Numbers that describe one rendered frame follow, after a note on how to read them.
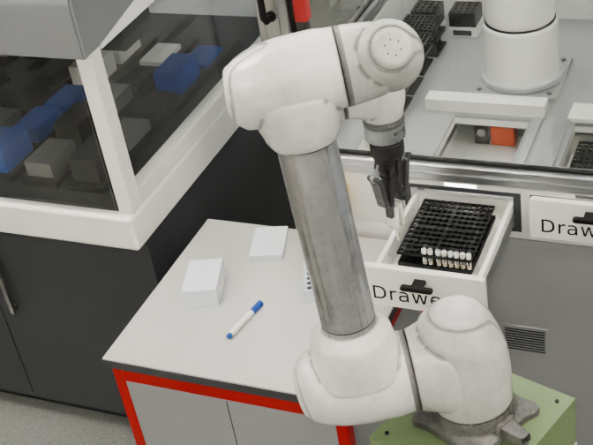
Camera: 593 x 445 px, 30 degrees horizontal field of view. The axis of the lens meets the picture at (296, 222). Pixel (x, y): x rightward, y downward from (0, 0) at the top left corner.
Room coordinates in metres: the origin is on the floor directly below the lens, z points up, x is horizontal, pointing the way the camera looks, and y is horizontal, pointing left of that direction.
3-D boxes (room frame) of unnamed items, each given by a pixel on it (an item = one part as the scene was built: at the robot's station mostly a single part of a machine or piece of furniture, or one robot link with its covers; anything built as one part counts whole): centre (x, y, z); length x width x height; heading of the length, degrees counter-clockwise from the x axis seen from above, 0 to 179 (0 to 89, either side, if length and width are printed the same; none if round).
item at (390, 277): (1.93, -0.25, 0.87); 0.29 x 0.02 x 0.11; 62
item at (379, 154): (2.06, -0.22, 1.16); 0.08 x 0.07 x 0.09; 132
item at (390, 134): (2.05, -0.22, 1.23); 0.09 x 0.09 x 0.06
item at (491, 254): (2.12, -0.35, 0.86); 0.40 x 0.26 x 0.06; 152
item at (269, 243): (2.36, 0.08, 0.77); 0.13 x 0.09 x 0.02; 168
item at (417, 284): (1.91, -0.24, 0.91); 0.07 x 0.04 x 0.01; 62
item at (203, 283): (2.22, 0.25, 0.79); 0.13 x 0.09 x 0.05; 170
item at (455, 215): (2.11, -0.35, 0.87); 0.22 x 0.18 x 0.06; 152
